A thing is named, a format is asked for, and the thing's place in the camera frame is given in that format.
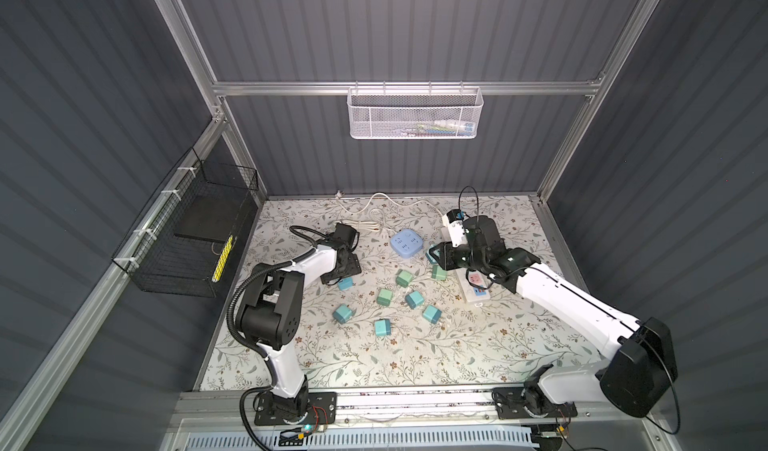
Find white long power strip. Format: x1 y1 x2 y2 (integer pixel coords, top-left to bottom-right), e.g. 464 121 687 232
442 227 490 307

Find blue square socket cube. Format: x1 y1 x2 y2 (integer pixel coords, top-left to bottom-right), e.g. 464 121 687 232
390 228 424 259

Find teal plug cube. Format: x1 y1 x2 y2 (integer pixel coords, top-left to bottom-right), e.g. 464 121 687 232
405 291 425 309
374 319 392 337
332 304 354 324
337 277 354 291
422 305 442 324

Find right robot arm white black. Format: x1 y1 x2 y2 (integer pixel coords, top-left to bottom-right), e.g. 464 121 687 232
429 209 678 418

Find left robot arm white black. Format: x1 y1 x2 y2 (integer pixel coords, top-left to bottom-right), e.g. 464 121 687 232
225 223 362 418

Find green plug cube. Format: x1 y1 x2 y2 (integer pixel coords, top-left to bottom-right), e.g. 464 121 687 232
431 264 448 281
376 289 394 307
395 269 414 288

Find floral patterned table mat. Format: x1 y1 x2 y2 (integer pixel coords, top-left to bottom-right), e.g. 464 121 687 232
199 194 607 392

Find pens in white basket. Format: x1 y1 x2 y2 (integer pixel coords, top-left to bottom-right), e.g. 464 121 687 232
395 119 476 139

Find black flat pad in basket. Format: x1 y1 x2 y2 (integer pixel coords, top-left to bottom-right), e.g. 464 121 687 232
173 196 241 244

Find yellow marker pen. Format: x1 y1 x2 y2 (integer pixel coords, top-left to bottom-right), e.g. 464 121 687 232
211 235 236 283

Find white coiled power cable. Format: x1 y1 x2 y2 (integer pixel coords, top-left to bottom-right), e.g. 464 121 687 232
331 190 451 236

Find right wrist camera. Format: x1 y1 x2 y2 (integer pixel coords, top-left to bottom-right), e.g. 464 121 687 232
442 209 467 248

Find white wire mesh basket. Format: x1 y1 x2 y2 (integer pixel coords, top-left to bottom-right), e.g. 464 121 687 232
346 86 484 140

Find black wire mesh basket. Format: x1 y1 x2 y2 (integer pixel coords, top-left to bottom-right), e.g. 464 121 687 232
112 150 259 298

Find white ventilated cable tray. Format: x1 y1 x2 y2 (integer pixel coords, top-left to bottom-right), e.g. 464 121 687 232
182 425 538 451

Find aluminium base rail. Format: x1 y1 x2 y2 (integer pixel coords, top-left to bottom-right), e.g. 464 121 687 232
168 383 629 432

